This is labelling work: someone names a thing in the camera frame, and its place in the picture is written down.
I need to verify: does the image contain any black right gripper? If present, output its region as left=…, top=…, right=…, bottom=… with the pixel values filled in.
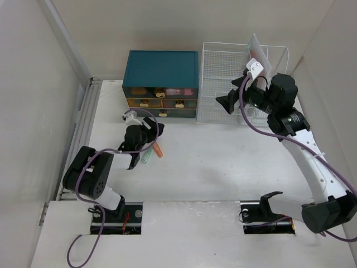
left=215, top=75, right=278, bottom=115

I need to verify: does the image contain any pink lid marker tube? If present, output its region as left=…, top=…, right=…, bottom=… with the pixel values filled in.
left=165, top=88, right=195, bottom=96

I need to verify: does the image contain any aluminium rail frame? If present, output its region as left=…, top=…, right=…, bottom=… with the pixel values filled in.
left=38, top=76, right=103, bottom=226

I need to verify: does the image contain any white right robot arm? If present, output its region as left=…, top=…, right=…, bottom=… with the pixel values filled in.
left=215, top=74, right=356, bottom=236

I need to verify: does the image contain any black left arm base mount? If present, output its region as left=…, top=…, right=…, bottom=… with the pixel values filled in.
left=88, top=203, right=143, bottom=235

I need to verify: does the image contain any green translucent plastic case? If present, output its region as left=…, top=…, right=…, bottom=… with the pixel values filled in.
left=141, top=148, right=153, bottom=164

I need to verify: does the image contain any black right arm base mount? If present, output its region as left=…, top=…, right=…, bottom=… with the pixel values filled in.
left=238, top=191, right=295, bottom=235

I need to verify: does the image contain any white wire file rack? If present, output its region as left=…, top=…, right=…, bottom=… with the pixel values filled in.
left=196, top=42, right=290, bottom=128

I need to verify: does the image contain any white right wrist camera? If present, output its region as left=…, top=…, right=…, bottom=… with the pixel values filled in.
left=246, top=58, right=264, bottom=81

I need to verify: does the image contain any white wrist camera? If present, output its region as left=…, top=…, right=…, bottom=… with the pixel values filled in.
left=246, top=58, right=264, bottom=81
left=122, top=109, right=142, bottom=127

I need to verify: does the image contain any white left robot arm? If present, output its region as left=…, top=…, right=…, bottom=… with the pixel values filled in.
left=62, top=111, right=165, bottom=222

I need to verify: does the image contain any orange plastic case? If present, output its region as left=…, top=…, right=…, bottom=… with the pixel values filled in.
left=152, top=142, right=163, bottom=158

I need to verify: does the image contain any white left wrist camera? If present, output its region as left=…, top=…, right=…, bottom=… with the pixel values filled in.
left=122, top=109, right=142, bottom=127

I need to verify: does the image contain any teal drawer organizer box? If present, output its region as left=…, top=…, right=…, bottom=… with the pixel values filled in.
left=122, top=50, right=200, bottom=119

